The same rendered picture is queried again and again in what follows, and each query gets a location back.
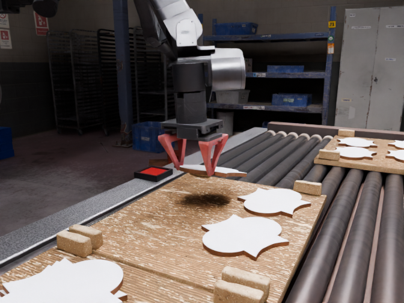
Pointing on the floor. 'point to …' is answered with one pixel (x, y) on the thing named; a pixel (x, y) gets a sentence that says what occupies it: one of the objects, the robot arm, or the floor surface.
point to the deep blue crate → (148, 137)
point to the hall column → (123, 72)
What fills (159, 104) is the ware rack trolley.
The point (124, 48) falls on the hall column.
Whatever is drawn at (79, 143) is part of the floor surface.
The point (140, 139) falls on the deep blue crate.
